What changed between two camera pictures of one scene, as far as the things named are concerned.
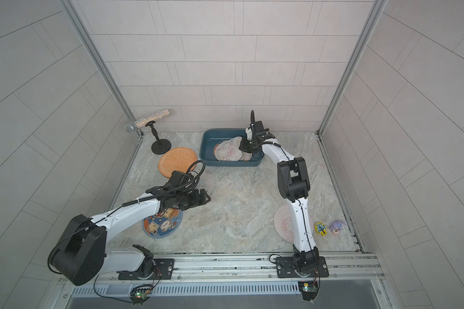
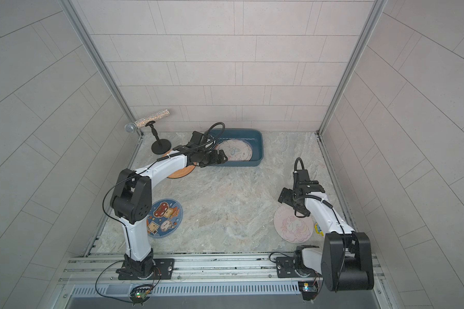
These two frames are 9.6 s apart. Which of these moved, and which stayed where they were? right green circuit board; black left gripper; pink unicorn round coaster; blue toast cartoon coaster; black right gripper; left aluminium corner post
Moved: black right gripper; black left gripper
Stayed: right green circuit board; pink unicorn round coaster; blue toast cartoon coaster; left aluminium corner post
